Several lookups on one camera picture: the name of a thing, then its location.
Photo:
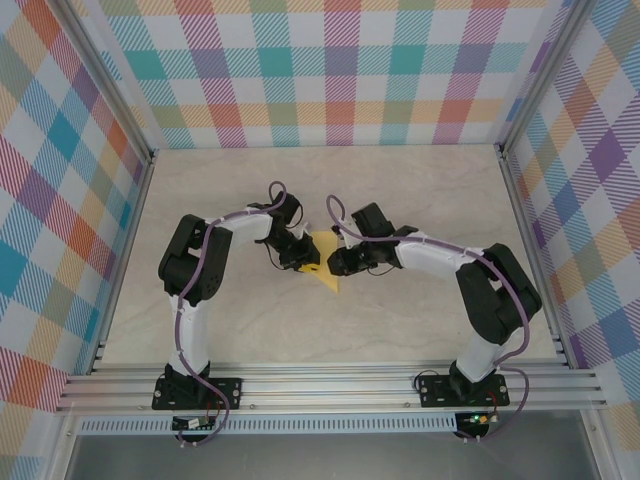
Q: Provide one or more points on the aluminium side rail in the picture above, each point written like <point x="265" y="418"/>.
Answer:
<point x="517" y="200"/>
<point x="121" y="265"/>

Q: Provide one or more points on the grey metal panel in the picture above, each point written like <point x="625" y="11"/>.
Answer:
<point x="325" y="460"/>

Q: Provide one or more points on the yellow cloth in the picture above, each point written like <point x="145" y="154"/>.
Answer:
<point x="325" y="255"/>

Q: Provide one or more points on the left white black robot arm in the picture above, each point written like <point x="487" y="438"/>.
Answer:
<point x="192" y="340"/>

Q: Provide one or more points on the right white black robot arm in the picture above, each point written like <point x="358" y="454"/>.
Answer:
<point x="475" y="360"/>

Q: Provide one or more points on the aluminium frame post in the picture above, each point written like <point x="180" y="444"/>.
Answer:
<point x="537" y="75"/>
<point x="112" y="75"/>

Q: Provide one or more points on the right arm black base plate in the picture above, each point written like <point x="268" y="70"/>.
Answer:
<point x="430" y="395"/>

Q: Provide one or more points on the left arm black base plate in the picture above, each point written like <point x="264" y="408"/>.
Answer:
<point x="235" y="385"/>

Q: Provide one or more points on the aluminium mounting rail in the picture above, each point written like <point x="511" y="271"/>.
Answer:
<point x="325" y="390"/>

